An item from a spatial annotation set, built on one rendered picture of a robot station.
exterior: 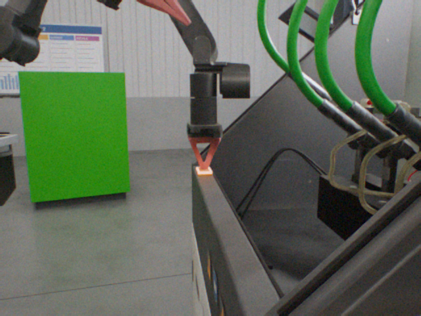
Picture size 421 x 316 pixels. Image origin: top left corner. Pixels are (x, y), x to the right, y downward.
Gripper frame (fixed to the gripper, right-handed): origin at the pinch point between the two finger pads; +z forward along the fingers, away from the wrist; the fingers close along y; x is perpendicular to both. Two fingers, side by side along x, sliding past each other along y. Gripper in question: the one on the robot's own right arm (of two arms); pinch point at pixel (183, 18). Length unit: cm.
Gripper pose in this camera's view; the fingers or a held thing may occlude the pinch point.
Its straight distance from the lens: 44.9
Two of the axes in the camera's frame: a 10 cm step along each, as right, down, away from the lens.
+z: 7.2, 6.9, 0.5
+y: 6.8, -6.9, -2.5
